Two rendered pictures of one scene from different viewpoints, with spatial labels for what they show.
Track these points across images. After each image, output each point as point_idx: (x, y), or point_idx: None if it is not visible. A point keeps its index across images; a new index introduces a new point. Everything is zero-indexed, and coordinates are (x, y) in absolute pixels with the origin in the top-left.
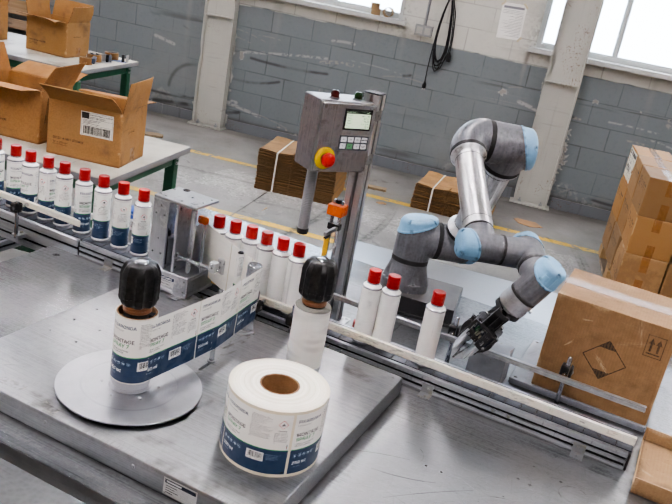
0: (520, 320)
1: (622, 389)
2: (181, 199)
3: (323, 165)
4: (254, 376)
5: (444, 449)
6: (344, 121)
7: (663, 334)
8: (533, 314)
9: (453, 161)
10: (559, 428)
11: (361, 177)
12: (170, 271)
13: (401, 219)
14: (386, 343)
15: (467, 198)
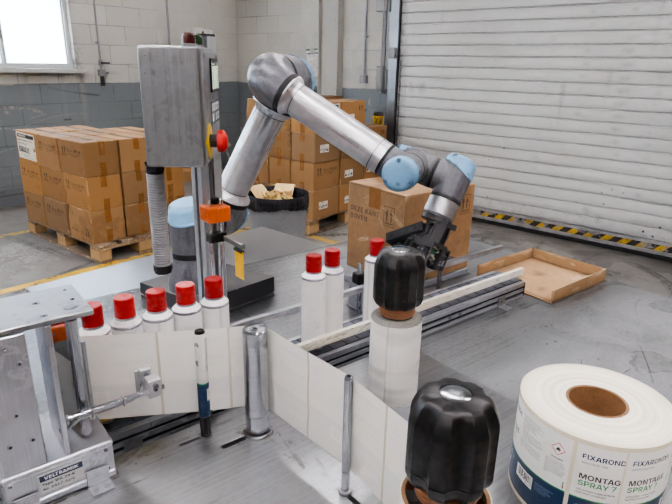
0: (275, 261)
1: (452, 249)
2: (34, 315)
3: (223, 150)
4: (584, 418)
5: (506, 366)
6: (211, 79)
7: (468, 190)
8: (267, 252)
9: (282, 105)
10: (489, 295)
11: (218, 159)
12: (66, 454)
13: (176, 212)
14: (353, 326)
15: (356, 131)
